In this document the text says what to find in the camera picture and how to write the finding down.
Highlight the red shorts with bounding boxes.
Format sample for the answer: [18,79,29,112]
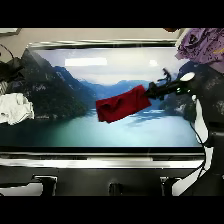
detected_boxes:
[95,84,153,124]

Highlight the white garment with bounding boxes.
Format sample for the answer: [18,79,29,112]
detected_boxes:
[0,92,36,126]

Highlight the silver frame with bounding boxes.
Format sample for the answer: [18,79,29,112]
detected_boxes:
[0,152,209,197]

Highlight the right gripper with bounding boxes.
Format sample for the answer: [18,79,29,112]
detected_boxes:
[143,81,169,101]

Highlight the purple garment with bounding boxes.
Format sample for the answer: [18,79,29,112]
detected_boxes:
[175,27,224,74]

